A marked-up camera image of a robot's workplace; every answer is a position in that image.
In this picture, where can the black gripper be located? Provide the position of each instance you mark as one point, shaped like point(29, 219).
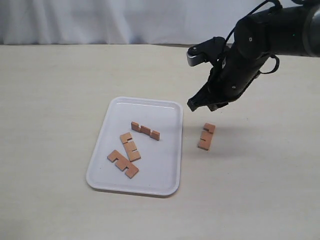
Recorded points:
point(234, 76)

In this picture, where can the wooden notched piece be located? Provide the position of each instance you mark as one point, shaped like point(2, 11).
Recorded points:
point(206, 136)
point(145, 130)
point(123, 164)
point(130, 147)

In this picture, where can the white plastic tray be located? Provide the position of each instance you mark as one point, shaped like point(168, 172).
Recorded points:
point(139, 148)

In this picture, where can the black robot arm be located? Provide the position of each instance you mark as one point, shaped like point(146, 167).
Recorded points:
point(258, 36)

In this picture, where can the white backdrop curtain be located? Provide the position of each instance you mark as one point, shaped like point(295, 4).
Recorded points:
point(86, 22)

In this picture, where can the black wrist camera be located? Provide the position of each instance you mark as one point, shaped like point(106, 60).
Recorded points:
point(209, 51)

